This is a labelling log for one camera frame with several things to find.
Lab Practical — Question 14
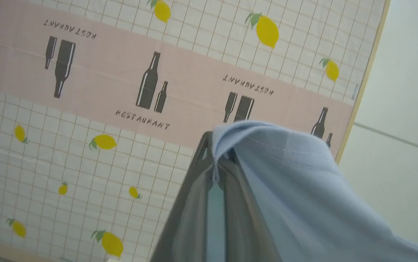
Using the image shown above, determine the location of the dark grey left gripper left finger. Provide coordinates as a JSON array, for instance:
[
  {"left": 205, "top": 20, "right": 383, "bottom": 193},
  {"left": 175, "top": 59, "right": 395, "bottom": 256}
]
[{"left": 150, "top": 131, "right": 217, "bottom": 262}]

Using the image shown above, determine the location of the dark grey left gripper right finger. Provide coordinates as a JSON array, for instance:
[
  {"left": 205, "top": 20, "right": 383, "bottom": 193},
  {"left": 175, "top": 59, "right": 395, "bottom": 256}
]
[{"left": 218, "top": 150, "right": 281, "bottom": 262}]

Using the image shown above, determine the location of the light blue garment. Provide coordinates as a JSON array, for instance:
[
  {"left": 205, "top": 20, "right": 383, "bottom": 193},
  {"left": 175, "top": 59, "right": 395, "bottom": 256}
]
[{"left": 205, "top": 120, "right": 418, "bottom": 262}]

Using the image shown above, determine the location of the lemon print backdrop panel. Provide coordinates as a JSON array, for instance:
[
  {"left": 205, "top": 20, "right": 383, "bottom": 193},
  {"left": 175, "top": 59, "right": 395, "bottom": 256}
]
[{"left": 0, "top": 0, "right": 392, "bottom": 262}]

